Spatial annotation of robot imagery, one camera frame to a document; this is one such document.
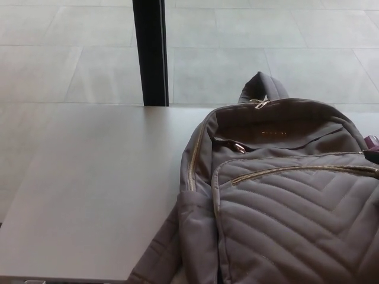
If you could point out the grey quilted backpack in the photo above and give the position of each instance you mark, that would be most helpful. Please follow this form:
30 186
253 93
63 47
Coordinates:
281 207

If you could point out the purple bottle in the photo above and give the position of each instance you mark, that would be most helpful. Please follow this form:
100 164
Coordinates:
372 143

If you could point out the black window frame post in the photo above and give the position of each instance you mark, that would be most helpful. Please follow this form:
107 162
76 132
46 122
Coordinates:
150 50

